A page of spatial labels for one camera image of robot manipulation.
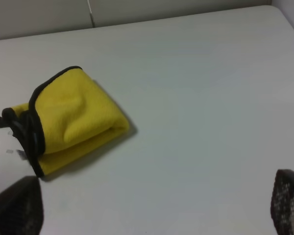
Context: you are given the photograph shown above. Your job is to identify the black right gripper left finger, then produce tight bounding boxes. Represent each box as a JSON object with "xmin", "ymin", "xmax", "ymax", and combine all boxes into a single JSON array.
[{"xmin": 0, "ymin": 176, "xmax": 44, "ymax": 235}]

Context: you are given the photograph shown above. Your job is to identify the yellow towel with black trim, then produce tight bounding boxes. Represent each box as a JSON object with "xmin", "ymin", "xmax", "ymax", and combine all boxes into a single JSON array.
[{"xmin": 0, "ymin": 66, "xmax": 130, "ymax": 178}]

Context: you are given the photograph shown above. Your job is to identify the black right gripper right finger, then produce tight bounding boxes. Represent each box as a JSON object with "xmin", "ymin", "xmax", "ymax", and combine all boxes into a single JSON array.
[{"xmin": 270, "ymin": 169, "xmax": 294, "ymax": 235}]

